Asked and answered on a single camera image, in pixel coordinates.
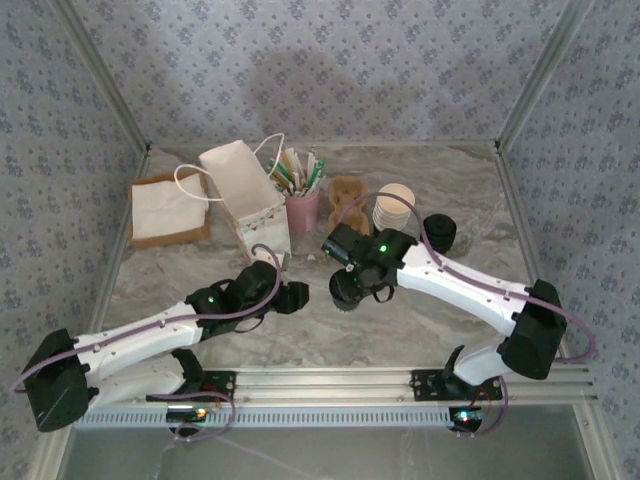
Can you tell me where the brown pulp cup carrier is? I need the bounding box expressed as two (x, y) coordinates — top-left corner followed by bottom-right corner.
(327, 175), (371, 236)

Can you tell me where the white cartoon print paper bag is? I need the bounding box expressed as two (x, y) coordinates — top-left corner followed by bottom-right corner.
(173, 133), (292, 269)

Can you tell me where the paper coffee cup stack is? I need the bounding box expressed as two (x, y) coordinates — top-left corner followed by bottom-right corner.
(372, 183), (417, 236)

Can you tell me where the black cup lid stack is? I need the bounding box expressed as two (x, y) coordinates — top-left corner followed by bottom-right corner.
(422, 213), (459, 254)

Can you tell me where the pink straw holder cup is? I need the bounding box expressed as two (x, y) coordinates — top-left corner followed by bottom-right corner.
(284, 188), (322, 234)

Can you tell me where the brown cardboard napkin tray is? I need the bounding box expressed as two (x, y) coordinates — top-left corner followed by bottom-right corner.
(129, 172), (211, 251)

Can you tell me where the white paper napkin stack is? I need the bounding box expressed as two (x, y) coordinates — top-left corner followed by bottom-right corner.
(132, 177), (210, 241)

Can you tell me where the small circuit board with LED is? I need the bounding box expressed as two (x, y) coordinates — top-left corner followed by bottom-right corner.
(166, 407), (209, 424)
(452, 407), (485, 426)

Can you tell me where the wooden stirrer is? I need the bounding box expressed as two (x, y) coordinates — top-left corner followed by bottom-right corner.
(281, 148), (301, 189)

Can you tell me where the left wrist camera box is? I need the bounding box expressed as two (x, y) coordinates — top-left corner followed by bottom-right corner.
(251, 244), (292, 274)

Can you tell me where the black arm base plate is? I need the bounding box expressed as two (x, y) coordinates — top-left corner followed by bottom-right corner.
(410, 369), (504, 403)
(144, 370), (237, 404)

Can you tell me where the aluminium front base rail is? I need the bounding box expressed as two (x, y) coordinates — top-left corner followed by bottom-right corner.
(53, 366), (599, 405)

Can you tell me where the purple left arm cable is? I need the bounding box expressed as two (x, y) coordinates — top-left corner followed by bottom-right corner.
(10, 243), (281, 444)

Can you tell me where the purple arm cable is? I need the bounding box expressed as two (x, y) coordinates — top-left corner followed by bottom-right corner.
(10, 243), (281, 444)
(333, 192), (597, 441)

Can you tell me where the grey slotted cable duct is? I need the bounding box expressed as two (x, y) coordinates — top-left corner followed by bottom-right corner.
(72, 407), (459, 430)

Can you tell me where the aluminium table back rail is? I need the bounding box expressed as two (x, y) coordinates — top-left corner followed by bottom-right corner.
(149, 140), (499, 151)

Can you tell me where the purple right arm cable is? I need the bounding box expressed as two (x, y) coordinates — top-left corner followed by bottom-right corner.
(333, 192), (597, 441)

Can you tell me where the aluminium frame leg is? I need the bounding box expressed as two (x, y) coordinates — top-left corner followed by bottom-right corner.
(27, 432), (66, 480)
(574, 403), (619, 480)

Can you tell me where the aluminium frame post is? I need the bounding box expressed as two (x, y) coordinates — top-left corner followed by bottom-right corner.
(494, 0), (599, 151)
(47, 0), (154, 154)

